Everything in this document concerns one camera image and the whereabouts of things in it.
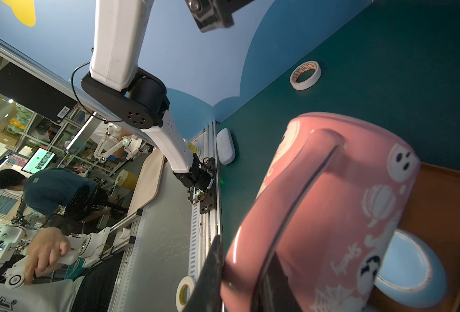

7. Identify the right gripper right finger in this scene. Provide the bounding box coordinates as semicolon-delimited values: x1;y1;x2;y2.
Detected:
251;253;302;312

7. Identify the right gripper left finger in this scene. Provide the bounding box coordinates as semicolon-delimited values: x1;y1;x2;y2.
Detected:
183;235;224;312

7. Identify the pink ghost mug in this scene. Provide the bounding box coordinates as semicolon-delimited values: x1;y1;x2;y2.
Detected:
221;113;421;311

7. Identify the orange plastic tray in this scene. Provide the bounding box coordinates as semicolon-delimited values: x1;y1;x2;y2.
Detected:
369;164;460;311

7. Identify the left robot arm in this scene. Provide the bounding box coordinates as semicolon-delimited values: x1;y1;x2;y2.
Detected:
81;1;214;191

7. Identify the light blue mug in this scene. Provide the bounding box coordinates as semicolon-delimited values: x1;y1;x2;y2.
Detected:
374;229;447;309

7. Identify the white tape roll front centre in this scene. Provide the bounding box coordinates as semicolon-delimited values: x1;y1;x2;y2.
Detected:
175;276;196;312

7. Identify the person in white shirt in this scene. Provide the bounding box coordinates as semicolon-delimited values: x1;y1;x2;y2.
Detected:
0;227;123;311

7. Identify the grey sponge pad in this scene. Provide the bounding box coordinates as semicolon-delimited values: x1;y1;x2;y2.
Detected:
216;128;236;165

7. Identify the person in teal shirt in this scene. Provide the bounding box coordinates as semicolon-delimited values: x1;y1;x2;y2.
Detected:
0;168;128;223

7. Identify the masking tape roll on table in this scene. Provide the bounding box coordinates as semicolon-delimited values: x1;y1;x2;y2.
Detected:
289;61;322;91

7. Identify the computer monitor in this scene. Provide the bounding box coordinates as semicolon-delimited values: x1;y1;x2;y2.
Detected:
22;148;56;174

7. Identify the aluminium front rail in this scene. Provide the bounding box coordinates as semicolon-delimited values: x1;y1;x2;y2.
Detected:
108;120;223;312

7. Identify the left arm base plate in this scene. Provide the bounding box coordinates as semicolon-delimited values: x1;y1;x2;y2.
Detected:
190;157;217;215

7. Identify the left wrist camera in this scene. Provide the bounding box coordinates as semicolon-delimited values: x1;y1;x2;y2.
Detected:
185;0;253;33

